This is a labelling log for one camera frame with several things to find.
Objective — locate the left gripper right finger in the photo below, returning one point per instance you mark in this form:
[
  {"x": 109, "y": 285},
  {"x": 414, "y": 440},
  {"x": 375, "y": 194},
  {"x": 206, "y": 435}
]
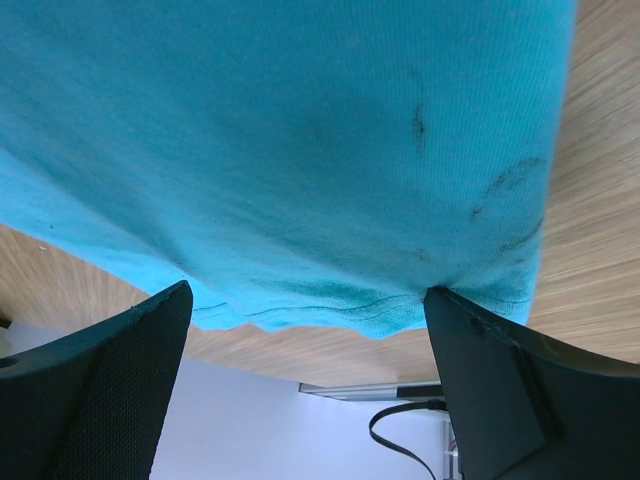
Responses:
[{"x": 524, "y": 405}]

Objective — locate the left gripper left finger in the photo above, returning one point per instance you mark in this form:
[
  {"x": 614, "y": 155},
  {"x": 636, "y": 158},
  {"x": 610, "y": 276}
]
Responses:
[{"x": 92, "y": 404}]

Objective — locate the blue t shirt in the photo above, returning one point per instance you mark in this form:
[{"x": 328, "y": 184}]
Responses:
[{"x": 299, "y": 163}]

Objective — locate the aluminium frame rail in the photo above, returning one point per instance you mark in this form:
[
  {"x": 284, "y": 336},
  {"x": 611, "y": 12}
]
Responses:
[{"x": 416, "y": 391}]

